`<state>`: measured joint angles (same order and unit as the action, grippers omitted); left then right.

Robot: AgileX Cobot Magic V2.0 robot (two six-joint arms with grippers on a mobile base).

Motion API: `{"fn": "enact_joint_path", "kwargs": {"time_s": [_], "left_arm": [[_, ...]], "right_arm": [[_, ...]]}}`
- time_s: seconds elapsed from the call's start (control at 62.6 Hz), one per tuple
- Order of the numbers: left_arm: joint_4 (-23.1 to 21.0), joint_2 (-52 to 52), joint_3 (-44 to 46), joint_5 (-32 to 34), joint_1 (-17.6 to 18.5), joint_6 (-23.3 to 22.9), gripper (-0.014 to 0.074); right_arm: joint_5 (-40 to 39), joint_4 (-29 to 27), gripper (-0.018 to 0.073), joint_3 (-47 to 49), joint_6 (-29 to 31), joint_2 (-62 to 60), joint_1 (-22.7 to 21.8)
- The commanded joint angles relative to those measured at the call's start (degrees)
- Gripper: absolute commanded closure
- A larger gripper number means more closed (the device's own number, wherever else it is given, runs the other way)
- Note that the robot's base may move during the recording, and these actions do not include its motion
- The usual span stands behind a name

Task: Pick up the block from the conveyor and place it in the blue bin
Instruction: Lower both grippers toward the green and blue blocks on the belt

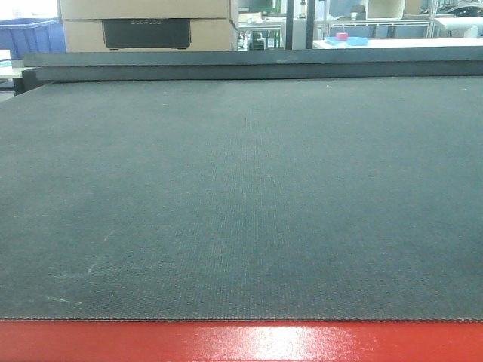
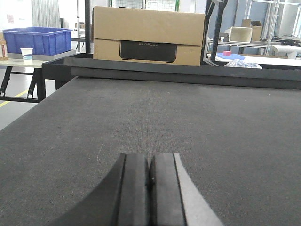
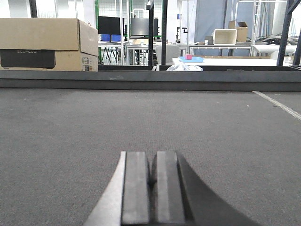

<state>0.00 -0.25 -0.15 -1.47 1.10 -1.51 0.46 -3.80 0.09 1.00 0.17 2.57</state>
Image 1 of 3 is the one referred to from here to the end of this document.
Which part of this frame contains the dark grey conveyor belt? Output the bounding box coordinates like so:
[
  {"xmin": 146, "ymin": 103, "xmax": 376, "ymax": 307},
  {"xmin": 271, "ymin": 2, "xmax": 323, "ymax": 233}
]
[{"xmin": 1, "ymin": 77, "xmax": 482, "ymax": 321}]

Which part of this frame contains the small red block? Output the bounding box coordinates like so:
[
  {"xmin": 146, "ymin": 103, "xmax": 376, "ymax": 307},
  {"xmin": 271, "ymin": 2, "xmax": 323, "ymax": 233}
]
[{"xmin": 335, "ymin": 32, "xmax": 349, "ymax": 41}]

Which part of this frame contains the cardboard box with black print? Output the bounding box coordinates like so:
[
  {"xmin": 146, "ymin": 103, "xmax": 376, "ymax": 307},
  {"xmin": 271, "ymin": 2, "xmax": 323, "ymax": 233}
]
[{"xmin": 63, "ymin": 19, "xmax": 238, "ymax": 52}]

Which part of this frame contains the white background table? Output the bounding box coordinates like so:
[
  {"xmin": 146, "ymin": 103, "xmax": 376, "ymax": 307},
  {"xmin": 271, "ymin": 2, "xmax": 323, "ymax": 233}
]
[{"xmin": 312, "ymin": 38, "xmax": 482, "ymax": 49}]

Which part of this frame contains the small blue tray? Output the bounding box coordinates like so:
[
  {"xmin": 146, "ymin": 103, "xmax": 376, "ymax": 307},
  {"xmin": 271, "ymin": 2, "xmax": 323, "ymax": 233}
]
[{"xmin": 325, "ymin": 36, "xmax": 369, "ymax": 47}]

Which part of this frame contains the upper cardboard box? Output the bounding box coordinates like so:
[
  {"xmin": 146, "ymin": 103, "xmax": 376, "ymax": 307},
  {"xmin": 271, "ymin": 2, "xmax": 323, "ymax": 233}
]
[{"xmin": 59, "ymin": 0, "xmax": 238, "ymax": 26}]

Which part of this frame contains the blue crate far left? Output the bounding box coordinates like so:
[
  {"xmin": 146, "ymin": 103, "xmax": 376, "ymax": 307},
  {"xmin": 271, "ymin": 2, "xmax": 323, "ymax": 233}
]
[{"xmin": 1, "ymin": 18, "xmax": 66, "ymax": 60}]

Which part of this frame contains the black vertical post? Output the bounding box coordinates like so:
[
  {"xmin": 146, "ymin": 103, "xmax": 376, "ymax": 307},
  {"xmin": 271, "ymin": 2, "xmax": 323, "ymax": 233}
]
[{"xmin": 285, "ymin": 0, "xmax": 316, "ymax": 50}]

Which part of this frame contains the dark conveyor far side rail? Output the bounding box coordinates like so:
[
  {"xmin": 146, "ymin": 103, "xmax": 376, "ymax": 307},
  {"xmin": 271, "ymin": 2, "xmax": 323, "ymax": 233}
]
[{"xmin": 23, "ymin": 46, "xmax": 482, "ymax": 82}]

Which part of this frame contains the red conveyor frame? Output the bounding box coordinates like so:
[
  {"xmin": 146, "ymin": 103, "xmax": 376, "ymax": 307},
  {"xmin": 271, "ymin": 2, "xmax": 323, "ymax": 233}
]
[{"xmin": 1, "ymin": 321, "xmax": 482, "ymax": 361}]

